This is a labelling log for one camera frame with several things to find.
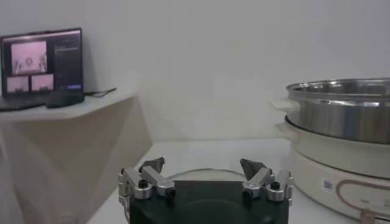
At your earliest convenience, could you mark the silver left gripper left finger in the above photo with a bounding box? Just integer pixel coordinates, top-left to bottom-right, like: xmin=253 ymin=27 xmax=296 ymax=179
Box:
xmin=118 ymin=156 xmax=176 ymax=200

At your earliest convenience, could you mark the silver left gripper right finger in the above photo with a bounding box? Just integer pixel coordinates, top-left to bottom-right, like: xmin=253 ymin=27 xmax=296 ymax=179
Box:
xmin=239 ymin=158 xmax=294 ymax=203

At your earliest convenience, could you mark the round glass pot lid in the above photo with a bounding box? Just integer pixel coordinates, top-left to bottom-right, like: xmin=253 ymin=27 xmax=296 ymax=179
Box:
xmin=166 ymin=168 xmax=246 ymax=183

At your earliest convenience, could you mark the stainless steel steamer basket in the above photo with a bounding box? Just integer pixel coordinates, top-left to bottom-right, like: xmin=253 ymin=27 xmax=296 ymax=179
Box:
xmin=269 ymin=78 xmax=390 ymax=145

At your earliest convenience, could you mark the cream electric cooker base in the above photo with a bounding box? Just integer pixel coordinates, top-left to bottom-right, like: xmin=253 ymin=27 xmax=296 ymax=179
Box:
xmin=275 ymin=121 xmax=390 ymax=223

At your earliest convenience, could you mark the white side table with laptop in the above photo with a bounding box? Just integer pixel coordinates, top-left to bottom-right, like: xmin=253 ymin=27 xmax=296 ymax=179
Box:
xmin=0 ymin=91 xmax=153 ymax=224

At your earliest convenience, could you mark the black open laptop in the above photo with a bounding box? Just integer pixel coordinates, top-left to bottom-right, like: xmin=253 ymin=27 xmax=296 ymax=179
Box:
xmin=0 ymin=27 xmax=85 ymax=112

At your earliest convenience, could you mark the black laptop charger cable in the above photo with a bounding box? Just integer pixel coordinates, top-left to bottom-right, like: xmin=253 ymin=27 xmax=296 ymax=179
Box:
xmin=84 ymin=87 xmax=118 ymax=98

